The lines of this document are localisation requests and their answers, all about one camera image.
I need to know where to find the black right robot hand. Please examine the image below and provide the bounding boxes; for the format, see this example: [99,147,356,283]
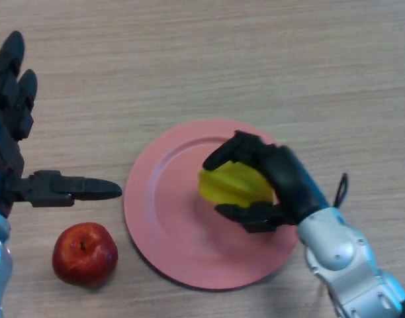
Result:
[202,131,331,234]

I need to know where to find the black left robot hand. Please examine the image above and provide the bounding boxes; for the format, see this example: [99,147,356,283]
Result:
[0,30,123,219]

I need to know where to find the yellow starfruit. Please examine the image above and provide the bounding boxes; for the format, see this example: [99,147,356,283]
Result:
[197,162,277,207]

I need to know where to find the pink round plate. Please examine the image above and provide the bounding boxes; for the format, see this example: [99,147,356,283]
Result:
[124,119,301,292]

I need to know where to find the red apple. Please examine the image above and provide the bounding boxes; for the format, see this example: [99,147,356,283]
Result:
[52,222,119,288]

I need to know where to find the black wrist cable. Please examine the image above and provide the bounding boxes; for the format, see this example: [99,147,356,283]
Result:
[332,172,349,209]

